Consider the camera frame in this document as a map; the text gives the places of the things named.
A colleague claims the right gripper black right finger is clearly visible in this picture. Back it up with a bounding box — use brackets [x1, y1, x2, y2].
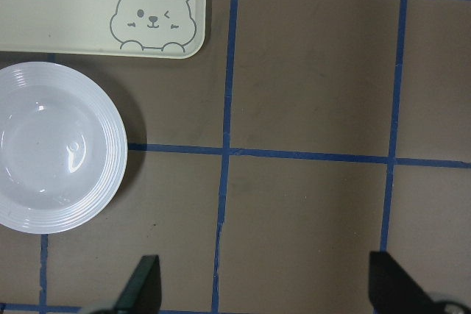
[368, 251, 442, 314]

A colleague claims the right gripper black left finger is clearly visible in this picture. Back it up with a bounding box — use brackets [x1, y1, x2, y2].
[114, 255, 161, 313]

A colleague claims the white round plate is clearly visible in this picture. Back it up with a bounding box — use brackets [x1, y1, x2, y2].
[1, 62, 128, 234]

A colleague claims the cream bear tray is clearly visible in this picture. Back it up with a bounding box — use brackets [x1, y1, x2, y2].
[1, 0, 206, 59]

